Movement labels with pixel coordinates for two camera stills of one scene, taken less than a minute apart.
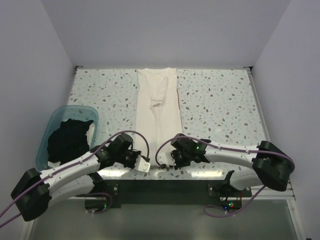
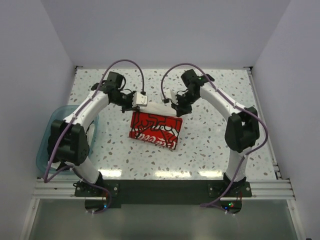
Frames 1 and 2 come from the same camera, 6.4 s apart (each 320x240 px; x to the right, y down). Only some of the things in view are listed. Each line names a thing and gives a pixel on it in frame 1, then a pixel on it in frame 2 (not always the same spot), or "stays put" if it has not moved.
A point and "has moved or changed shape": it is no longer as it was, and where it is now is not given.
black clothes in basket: (68, 140) stays put
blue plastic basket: (54, 116) stays put
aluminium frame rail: (281, 190) stays put
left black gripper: (136, 153) to (130, 108)
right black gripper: (178, 165) to (180, 109)
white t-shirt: (158, 114) has moved or changed shape
